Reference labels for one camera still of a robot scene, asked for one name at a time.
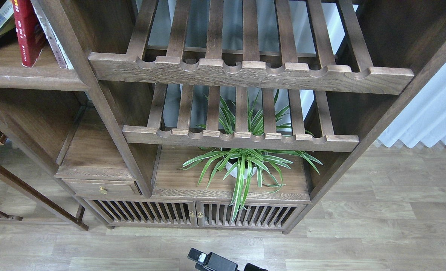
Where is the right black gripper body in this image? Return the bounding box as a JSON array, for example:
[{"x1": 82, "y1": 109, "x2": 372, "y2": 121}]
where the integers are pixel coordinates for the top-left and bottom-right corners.
[{"x1": 243, "y1": 263, "x2": 268, "y2": 271}]

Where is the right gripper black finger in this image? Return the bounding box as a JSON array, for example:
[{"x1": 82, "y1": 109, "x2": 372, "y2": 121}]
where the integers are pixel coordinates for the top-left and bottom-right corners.
[{"x1": 187, "y1": 248, "x2": 238, "y2": 271}]

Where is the red paperback book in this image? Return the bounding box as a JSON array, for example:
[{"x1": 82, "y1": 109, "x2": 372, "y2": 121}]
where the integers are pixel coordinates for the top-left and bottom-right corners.
[{"x1": 12, "y1": 0, "x2": 47, "y2": 67}]

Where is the white plant pot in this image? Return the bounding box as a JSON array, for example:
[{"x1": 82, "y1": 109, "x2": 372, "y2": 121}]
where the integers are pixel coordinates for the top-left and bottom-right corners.
[{"x1": 225, "y1": 157, "x2": 257, "y2": 179}]

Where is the green spider plant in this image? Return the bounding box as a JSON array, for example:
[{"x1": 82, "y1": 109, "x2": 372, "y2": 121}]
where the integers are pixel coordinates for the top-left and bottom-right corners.
[{"x1": 180, "y1": 96, "x2": 323, "y2": 220}]

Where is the brass drawer knob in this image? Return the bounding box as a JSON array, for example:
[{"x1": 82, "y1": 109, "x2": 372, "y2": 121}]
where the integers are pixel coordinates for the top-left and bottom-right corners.
[{"x1": 99, "y1": 186, "x2": 108, "y2": 195}]

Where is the dark wooden bookshelf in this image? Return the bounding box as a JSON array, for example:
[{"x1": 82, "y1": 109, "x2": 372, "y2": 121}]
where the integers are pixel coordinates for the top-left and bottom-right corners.
[{"x1": 0, "y1": 0, "x2": 446, "y2": 234}]

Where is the white curtain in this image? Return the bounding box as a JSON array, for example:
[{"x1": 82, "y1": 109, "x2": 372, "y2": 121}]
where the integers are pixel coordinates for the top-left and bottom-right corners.
[{"x1": 378, "y1": 63, "x2": 446, "y2": 148}]

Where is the upright white-spined book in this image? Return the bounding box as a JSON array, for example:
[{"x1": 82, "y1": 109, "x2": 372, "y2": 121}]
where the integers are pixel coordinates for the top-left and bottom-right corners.
[{"x1": 31, "y1": 0, "x2": 73, "y2": 69}]

